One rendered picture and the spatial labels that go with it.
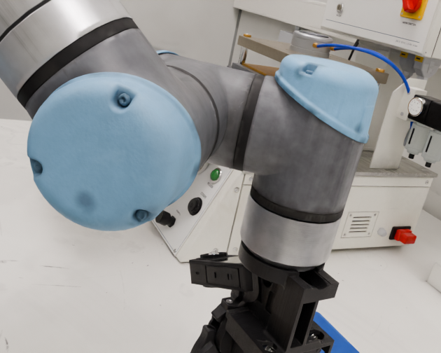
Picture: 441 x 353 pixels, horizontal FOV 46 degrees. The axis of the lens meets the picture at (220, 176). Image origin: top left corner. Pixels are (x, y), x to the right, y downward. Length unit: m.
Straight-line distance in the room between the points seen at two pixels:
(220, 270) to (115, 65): 0.27
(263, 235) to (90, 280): 0.47
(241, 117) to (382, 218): 0.77
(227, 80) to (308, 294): 0.17
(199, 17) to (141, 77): 2.24
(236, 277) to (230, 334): 0.05
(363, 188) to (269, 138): 0.68
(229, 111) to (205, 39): 2.16
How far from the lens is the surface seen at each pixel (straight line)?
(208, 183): 0.91
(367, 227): 1.09
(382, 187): 1.07
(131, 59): 0.26
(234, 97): 0.37
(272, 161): 0.38
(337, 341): 0.82
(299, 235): 0.39
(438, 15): 1.03
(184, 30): 2.48
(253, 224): 0.40
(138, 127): 0.23
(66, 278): 0.83
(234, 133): 0.37
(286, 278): 0.41
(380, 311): 0.94
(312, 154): 0.37
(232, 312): 0.45
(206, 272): 0.51
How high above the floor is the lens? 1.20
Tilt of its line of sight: 20 degrees down
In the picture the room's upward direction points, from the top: 12 degrees clockwise
